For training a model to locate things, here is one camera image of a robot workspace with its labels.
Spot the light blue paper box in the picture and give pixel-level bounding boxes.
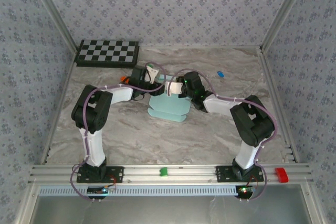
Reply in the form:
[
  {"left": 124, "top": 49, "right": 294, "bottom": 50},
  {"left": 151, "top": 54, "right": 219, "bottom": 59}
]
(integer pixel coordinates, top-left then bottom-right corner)
[{"left": 147, "top": 74, "right": 192, "bottom": 124}]

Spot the black grey chessboard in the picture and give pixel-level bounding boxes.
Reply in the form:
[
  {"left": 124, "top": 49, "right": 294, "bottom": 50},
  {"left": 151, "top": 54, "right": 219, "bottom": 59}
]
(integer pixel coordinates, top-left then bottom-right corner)
[{"left": 75, "top": 39, "right": 140, "bottom": 69}]

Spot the red plastic block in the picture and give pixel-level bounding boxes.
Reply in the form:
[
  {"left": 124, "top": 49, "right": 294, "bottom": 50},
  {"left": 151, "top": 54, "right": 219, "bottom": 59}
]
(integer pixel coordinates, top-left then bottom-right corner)
[{"left": 274, "top": 167, "right": 289, "bottom": 183}]

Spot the grey metal sheet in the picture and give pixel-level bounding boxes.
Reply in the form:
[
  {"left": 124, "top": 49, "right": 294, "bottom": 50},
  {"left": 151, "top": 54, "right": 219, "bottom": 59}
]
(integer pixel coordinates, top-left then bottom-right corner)
[{"left": 28, "top": 195, "right": 316, "bottom": 224}]

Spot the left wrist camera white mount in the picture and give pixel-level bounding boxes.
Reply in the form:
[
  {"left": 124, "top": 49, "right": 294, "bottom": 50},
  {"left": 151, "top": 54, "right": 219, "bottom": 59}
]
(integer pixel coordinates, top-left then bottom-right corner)
[{"left": 145, "top": 65, "right": 161, "bottom": 82}]

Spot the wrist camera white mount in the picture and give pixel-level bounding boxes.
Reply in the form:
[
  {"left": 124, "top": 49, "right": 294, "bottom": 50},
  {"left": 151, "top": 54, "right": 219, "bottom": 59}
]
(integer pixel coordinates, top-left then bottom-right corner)
[
  {"left": 164, "top": 81, "right": 184, "bottom": 97},
  {"left": 145, "top": 65, "right": 161, "bottom": 82}
]

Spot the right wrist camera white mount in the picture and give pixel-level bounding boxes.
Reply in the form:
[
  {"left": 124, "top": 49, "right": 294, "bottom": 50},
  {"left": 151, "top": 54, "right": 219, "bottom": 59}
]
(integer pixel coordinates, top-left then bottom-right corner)
[{"left": 164, "top": 81, "right": 184, "bottom": 97}]

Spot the aluminium side rail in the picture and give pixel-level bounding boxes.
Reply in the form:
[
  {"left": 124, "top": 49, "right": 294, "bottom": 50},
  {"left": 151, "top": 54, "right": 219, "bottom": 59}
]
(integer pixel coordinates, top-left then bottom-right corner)
[
  {"left": 40, "top": 49, "right": 79, "bottom": 164},
  {"left": 258, "top": 48, "right": 300, "bottom": 163}
]

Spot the aluminium front rail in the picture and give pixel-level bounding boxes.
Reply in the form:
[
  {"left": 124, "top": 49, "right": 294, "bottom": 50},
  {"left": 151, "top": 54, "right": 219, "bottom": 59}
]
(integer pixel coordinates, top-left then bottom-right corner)
[{"left": 28, "top": 164, "right": 314, "bottom": 185}]

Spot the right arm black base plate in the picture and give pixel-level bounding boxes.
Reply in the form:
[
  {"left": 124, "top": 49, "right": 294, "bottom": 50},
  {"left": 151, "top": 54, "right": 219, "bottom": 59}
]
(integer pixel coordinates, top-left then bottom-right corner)
[{"left": 215, "top": 165, "right": 265, "bottom": 183}]

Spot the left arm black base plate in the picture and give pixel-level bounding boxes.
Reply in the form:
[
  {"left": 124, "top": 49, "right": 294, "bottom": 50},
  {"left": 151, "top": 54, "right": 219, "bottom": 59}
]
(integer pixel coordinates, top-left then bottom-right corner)
[{"left": 76, "top": 166, "right": 124, "bottom": 184}]

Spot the aluminium corner post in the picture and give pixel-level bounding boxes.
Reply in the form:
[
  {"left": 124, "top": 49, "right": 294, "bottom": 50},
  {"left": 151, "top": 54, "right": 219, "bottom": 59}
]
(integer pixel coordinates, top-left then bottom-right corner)
[
  {"left": 26, "top": 0, "right": 79, "bottom": 53},
  {"left": 261, "top": 0, "right": 313, "bottom": 51}
]

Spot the slotted grey cable duct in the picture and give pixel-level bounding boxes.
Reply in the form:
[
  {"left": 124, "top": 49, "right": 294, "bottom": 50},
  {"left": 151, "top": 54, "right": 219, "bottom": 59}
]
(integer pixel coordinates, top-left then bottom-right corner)
[{"left": 38, "top": 185, "right": 239, "bottom": 196}]

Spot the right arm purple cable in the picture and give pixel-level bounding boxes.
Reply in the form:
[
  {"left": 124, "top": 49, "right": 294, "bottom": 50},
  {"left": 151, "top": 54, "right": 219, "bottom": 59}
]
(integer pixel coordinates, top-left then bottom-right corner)
[{"left": 175, "top": 68, "right": 279, "bottom": 203}]

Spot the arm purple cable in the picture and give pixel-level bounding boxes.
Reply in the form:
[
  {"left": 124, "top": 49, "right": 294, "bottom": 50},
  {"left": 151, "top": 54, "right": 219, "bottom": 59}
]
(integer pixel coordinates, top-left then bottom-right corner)
[
  {"left": 175, "top": 68, "right": 279, "bottom": 203},
  {"left": 69, "top": 61, "right": 166, "bottom": 204}
]

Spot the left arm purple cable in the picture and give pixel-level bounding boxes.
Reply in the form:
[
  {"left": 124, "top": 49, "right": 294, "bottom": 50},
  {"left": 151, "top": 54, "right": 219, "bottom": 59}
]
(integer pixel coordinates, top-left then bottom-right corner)
[{"left": 69, "top": 61, "right": 166, "bottom": 204}]

